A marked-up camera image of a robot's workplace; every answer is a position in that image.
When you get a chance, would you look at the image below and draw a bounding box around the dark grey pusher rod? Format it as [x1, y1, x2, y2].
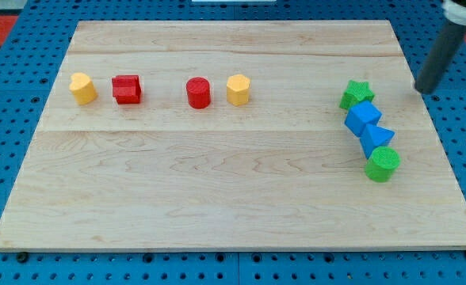
[414, 20, 466, 94]

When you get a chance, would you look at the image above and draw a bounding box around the white and black rod mount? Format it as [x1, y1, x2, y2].
[442, 0, 466, 26]

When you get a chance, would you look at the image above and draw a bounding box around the blue triangle block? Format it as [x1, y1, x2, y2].
[360, 124, 395, 159]

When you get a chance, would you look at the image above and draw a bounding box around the light wooden board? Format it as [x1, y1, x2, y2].
[0, 20, 466, 253]

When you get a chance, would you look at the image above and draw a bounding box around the green star block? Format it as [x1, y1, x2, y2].
[339, 80, 375, 110]

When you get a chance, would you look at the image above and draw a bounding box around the blue cube block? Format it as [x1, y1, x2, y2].
[345, 101, 382, 137]

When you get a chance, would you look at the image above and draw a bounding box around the green cylinder block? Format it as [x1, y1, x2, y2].
[365, 146, 400, 182]

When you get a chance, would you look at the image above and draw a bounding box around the yellow hexagon block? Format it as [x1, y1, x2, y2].
[227, 74, 250, 106]

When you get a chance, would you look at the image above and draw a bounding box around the red cylinder block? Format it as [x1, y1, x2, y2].
[185, 77, 211, 109]

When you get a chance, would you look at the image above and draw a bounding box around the red notched block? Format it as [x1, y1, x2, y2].
[112, 75, 141, 105]

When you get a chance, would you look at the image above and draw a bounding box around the yellow heart block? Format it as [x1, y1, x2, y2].
[69, 72, 97, 105]

